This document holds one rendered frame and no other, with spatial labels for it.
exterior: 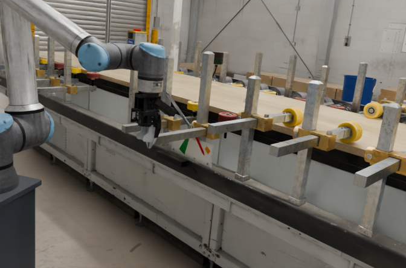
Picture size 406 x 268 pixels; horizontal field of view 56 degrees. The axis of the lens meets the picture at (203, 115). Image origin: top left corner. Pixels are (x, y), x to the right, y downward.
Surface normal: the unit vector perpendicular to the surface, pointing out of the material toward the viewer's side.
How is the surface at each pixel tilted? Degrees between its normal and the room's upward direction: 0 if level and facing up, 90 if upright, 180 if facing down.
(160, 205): 90
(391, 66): 90
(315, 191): 90
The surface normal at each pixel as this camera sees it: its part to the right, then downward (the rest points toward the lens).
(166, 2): 0.70, 0.22
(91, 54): -0.28, 0.22
